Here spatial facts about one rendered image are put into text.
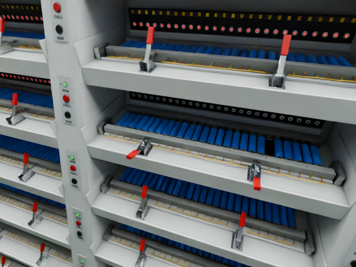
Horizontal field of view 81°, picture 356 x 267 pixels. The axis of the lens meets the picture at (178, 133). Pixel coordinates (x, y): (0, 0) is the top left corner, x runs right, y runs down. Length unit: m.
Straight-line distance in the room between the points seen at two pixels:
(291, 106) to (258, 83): 0.07
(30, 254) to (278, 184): 1.01
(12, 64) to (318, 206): 0.80
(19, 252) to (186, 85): 1.02
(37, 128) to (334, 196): 0.77
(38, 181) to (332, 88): 0.84
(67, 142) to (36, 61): 0.21
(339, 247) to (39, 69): 0.80
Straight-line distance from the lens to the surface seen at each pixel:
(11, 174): 0.93
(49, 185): 0.82
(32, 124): 0.77
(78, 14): 0.56
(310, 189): 0.53
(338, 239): 0.58
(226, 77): 0.45
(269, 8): 0.63
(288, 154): 0.55
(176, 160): 0.51
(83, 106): 0.57
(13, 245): 1.24
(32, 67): 0.67
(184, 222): 0.63
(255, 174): 0.47
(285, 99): 0.43
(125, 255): 0.81
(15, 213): 1.08
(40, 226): 0.98
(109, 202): 0.70
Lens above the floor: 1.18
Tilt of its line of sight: 20 degrees down
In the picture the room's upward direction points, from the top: 5 degrees clockwise
